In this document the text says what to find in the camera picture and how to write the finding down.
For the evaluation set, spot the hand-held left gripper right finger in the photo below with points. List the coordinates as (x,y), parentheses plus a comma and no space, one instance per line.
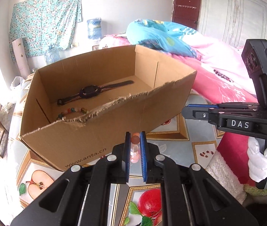
(143,155)

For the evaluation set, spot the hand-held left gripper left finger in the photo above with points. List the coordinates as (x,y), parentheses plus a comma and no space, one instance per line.
(128,150)

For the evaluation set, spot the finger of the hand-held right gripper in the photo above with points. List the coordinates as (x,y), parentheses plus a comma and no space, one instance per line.
(199,105)
(197,113)

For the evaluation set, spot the cardboard box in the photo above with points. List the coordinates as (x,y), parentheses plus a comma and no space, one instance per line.
(124,120)

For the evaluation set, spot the person's right hand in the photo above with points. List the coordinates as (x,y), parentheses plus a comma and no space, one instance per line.
(255,164)

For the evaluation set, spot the fruit print tablecloth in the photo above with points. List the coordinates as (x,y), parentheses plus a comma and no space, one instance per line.
(201,134)

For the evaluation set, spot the pink blanket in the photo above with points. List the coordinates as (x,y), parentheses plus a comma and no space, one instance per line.
(213,84)

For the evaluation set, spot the white fleece cloth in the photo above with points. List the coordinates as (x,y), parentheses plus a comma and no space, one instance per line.
(225,176)

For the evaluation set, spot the black wrist watch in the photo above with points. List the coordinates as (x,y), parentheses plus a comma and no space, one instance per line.
(90,91)

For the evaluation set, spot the blue patterned quilt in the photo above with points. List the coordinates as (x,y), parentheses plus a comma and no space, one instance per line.
(152,35)

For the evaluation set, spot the white wardrobe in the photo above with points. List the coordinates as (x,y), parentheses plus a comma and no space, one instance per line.
(229,16)

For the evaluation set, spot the dark red door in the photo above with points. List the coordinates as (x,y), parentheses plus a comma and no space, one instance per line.
(186,11)

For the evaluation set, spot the empty clear water jug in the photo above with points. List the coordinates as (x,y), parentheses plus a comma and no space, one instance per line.
(52,55)

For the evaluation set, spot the blue water jug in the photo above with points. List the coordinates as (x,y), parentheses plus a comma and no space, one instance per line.
(94,29)

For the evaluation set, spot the white plastic bag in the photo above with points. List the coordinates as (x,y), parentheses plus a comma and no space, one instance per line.
(17,84)

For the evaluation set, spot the door hook rail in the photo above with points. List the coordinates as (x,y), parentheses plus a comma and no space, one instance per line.
(187,6)

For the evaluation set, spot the floral wall cloth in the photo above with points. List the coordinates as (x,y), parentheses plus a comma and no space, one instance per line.
(44,21)

